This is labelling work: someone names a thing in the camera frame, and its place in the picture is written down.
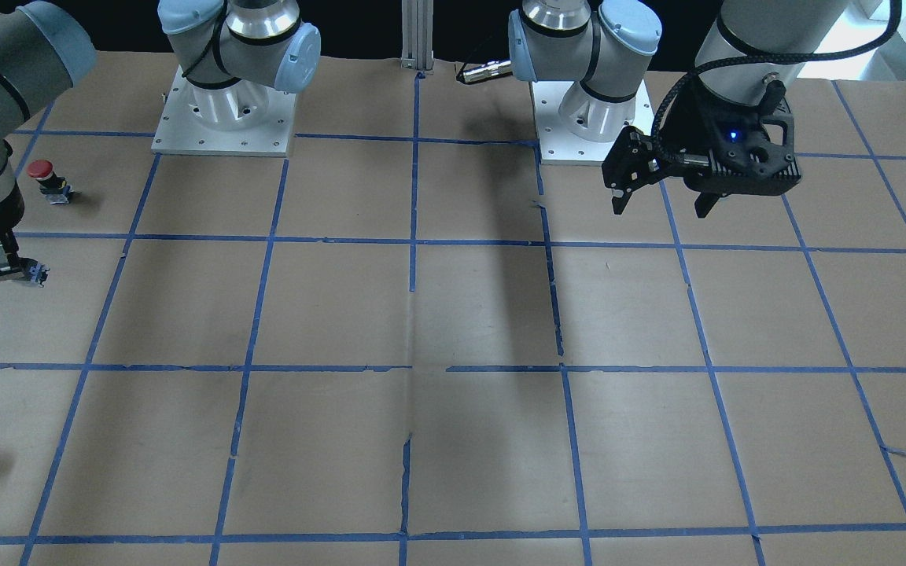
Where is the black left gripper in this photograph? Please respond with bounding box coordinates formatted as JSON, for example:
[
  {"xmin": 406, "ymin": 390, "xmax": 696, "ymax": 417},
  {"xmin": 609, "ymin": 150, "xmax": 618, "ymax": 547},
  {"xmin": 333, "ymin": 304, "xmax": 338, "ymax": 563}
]
[{"xmin": 602, "ymin": 76, "xmax": 803, "ymax": 219}]

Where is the yellow push button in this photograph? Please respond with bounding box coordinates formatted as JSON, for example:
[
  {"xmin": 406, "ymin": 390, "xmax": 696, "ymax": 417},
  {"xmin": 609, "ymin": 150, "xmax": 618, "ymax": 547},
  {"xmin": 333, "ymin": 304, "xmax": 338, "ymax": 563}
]
[{"xmin": 0, "ymin": 258, "xmax": 50, "ymax": 287}]

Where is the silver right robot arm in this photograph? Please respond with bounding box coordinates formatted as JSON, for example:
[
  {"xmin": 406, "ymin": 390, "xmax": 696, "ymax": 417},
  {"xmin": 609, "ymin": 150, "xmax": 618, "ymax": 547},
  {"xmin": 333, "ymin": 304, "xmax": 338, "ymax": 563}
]
[{"xmin": 0, "ymin": 1, "xmax": 322, "ymax": 285}]

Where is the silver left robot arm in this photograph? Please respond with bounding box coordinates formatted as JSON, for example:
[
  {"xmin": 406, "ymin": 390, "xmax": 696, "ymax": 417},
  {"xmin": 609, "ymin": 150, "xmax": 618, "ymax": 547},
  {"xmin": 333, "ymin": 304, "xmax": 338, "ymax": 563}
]
[{"xmin": 507, "ymin": 1, "xmax": 903, "ymax": 218}]

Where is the red push button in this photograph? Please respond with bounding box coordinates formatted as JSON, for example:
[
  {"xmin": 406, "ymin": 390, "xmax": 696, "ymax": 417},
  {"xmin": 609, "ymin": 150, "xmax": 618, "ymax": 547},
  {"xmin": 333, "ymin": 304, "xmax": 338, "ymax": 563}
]
[{"xmin": 25, "ymin": 159, "xmax": 73, "ymax": 205}]

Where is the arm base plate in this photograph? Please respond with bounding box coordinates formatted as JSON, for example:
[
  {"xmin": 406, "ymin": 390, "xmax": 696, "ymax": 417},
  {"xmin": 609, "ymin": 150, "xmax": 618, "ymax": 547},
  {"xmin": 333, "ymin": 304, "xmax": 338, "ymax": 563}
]
[
  {"xmin": 529, "ymin": 80, "xmax": 654, "ymax": 166},
  {"xmin": 151, "ymin": 68, "xmax": 297, "ymax": 158}
]

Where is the aluminium frame post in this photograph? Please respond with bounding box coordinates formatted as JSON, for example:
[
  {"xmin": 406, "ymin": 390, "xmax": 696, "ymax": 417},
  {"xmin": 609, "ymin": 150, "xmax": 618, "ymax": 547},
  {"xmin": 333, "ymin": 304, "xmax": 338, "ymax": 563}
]
[{"xmin": 400, "ymin": 0, "xmax": 434, "ymax": 75}]

